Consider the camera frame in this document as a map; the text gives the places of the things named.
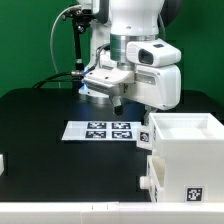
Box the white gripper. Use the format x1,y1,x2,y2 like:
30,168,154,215
99,38,183,128

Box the white drawer box front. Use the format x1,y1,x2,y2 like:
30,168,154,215
136,126,152,150

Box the white drawer box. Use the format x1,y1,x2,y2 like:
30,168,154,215
140,155,165,203
136,126,152,150

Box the white drawer cabinet frame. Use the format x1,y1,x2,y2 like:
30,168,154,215
150,113,224,203

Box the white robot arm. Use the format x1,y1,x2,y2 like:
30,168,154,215
79,0,181,115

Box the white paper marker sheet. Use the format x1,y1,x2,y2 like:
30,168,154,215
62,121,141,141

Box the white left barrier block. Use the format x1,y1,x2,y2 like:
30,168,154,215
0,154,4,176

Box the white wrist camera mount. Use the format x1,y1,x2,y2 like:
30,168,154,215
83,68,134,96

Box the black base cables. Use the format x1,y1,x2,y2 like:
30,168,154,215
31,69,84,90

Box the black camera on stand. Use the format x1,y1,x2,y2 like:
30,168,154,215
62,5,92,76

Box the grey camera cable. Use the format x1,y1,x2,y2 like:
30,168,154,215
49,4,78,75

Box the white front barrier rail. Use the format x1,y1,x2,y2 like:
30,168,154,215
0,202,224,224

